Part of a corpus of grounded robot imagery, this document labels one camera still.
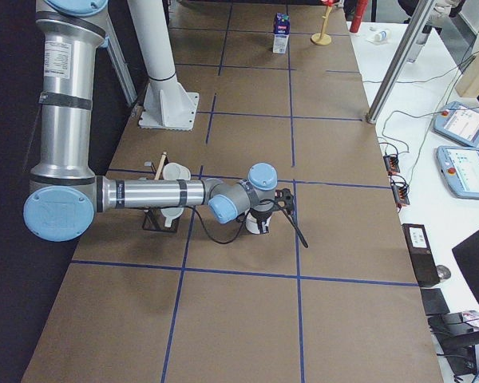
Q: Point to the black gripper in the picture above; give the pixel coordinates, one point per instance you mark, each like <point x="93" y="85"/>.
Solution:
<point x="260" y="218"/>

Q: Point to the white smiley mug black handle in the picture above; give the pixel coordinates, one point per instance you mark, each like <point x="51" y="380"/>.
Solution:
<point x="252" y="225"/>

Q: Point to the blue white milk carton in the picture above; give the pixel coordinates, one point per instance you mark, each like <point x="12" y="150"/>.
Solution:
<point x="281" y="32"/>

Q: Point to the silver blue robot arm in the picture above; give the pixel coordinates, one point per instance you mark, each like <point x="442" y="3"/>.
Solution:
<point x="65" y="194"/>

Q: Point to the white ribbed HOME mug right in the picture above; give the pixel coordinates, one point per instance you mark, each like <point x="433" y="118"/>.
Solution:
<point x="170" y="214"/>

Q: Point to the white ribbed home mug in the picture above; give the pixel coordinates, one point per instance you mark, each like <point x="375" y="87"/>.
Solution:
<point x="170" y="214"/>
<point x="175" y="171"/>

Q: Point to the white ribbed HOME mug left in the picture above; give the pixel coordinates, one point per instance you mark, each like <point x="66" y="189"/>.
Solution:
<point x="175" y="171"/>

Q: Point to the lower orange connector block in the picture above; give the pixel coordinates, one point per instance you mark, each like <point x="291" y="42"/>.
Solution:
<point x="400" y="190"/>

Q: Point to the orange connector block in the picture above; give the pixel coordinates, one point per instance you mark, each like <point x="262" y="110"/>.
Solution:
<point x="391" y="162"/>
<point x="400" y="190"/>

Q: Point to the upper orange connector block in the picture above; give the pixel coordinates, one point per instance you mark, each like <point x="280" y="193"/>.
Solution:
<point x="391" y="162"/>

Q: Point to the black box with label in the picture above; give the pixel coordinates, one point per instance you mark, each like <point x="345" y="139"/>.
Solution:
<point x="420" y="254"/>

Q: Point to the wooden stand with round base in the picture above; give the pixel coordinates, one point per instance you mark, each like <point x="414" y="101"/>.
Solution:
<point x="322" y="38"/>

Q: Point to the lower teach pendant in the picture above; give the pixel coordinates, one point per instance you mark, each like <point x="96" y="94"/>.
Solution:
<point x="460" y="170"/>

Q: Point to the teach pendant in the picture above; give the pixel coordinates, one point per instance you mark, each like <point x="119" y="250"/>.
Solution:
<point x="458" y="123"/>
<point x="460" y="170"/>

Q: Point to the upper teach pendant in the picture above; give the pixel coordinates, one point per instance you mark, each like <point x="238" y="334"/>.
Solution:
<point x="458" y="123"/>

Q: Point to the white plastic bottle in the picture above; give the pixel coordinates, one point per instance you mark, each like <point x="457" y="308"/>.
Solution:
<point x="379" y="36"/>

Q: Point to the red cylinder bottle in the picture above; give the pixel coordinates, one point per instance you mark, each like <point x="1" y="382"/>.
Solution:
<point x="359" y="11"/>

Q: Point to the black wire mug rack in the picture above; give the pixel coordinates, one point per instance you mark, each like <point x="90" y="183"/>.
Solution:
<point x="153" y="219"/>

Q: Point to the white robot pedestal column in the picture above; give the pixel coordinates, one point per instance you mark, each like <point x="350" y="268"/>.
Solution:
<point x="167" y="104"/>

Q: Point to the aluminium frame post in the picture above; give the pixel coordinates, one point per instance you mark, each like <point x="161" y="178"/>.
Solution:
<point x="417" y="22"/>

